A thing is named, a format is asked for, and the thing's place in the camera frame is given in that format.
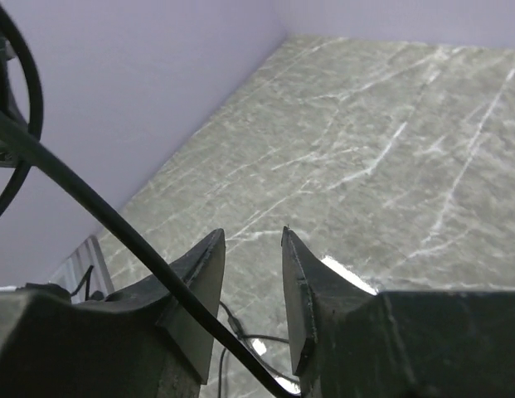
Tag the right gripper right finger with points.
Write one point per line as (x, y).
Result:
(346, 342)

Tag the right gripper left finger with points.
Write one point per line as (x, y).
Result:
(136, 342)

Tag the black blue headphones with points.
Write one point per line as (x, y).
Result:
(7, 103)

